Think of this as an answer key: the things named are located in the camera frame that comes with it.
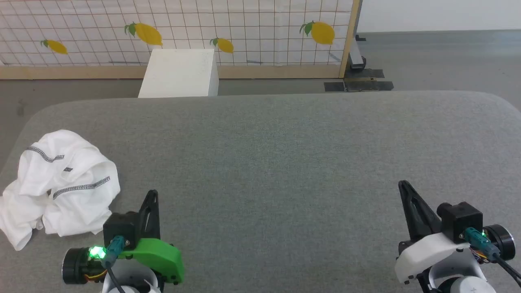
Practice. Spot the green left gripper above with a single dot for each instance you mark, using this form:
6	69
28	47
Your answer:
156	254

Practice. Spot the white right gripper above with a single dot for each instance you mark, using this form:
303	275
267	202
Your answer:
423	254

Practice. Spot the white shirt with grey stitching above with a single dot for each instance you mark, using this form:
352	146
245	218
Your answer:
69	191

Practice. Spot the white rectangular box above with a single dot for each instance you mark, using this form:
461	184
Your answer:
179	73

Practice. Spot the lemon print partition screen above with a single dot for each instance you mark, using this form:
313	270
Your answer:
183	24

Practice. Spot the white partition panel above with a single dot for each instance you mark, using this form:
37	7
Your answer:
439	14

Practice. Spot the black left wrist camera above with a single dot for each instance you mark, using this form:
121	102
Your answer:
120	228

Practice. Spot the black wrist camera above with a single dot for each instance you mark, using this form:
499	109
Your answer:
120	228
460	219

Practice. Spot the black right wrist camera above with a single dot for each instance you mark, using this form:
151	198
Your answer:
460	219

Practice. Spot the black floor base plate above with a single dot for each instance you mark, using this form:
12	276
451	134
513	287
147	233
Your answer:
360	85

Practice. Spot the grey metal partition post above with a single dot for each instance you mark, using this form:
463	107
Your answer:
356	55

